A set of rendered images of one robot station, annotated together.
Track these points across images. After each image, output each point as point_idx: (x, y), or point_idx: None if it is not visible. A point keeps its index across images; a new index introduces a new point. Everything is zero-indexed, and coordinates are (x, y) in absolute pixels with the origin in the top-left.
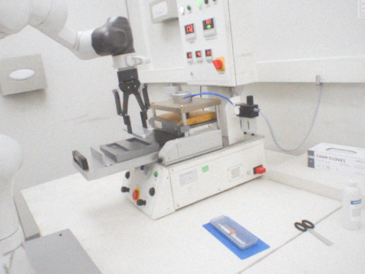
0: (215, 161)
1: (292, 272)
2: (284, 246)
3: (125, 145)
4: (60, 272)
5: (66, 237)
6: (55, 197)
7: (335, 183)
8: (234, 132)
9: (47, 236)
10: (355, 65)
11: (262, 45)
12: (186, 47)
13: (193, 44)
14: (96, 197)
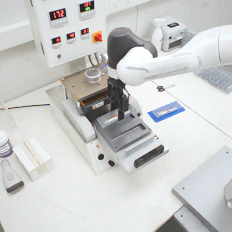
0: None
1: (192, 97)
2: (175, 97)
3: (124, 128)
4: (222, 171)
5: (185, 183)
6: None
7: None
8: None
9: (186, 197)
10: (105, 6)
11: (24, 5)
12: (49, 34)
13: (62, 28)
14: (101, 195)
